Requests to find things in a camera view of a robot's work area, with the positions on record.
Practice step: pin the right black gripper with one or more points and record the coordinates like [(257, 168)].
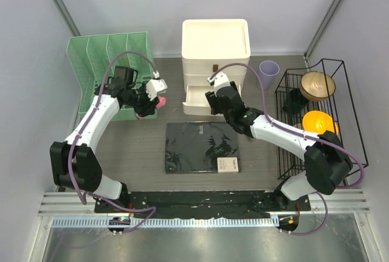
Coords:
[(214, 103)]

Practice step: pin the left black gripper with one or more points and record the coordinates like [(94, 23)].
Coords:
[(149, 107)]

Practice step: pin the pink capped pen bundle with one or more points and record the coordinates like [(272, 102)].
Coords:
[(151, 107)]

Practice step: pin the white drawer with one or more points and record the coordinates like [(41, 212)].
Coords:
[(207, 67), (202, 80), (196, 102)]

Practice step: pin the black notebook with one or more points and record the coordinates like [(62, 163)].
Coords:
[(193, 147)]

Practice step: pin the green file organizer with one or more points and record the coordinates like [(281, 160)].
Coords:
[(90, 56)]

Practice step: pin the white eraser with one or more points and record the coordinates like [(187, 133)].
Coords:
[(227, 165)]

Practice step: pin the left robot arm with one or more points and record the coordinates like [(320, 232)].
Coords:
[(74, 163)]

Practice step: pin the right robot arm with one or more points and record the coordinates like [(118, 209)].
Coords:
[(325, 160)]

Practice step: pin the purple cup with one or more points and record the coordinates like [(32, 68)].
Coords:
[(268, 70)]

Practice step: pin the white drawer cabinet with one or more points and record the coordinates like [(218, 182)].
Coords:
[(215, 39)]

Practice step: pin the black cup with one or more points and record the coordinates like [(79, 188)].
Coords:
[(295, 102)]

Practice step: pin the wooden bowl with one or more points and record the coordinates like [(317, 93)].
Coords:
[(317, 86)]

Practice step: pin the orange bowl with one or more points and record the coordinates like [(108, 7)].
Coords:
[(319, 122)]

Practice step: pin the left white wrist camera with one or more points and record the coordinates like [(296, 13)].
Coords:
[(155, 86)]

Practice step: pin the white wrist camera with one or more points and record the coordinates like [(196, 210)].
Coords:
[(155, 86), (220, 80)]

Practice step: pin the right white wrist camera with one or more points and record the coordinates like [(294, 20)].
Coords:
[(220, 80)]

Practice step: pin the black wire rack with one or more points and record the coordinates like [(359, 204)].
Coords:
[(340, 106)]

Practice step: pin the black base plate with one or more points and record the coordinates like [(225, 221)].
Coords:
[(240, 204)]

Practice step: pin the white cable duct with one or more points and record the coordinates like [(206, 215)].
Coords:
[(125, 222)]

